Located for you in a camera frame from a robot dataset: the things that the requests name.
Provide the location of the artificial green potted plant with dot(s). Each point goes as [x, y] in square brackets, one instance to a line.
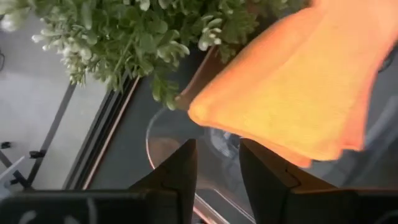
[140, 37]

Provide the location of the clear plastic bin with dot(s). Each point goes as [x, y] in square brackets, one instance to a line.
[174, 146]

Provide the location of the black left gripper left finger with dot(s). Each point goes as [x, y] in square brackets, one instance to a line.
[124, 208]

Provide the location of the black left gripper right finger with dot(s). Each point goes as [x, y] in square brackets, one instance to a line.
[295, 205]

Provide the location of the orange microfiber towel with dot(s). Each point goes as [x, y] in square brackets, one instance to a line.
[295, 93]

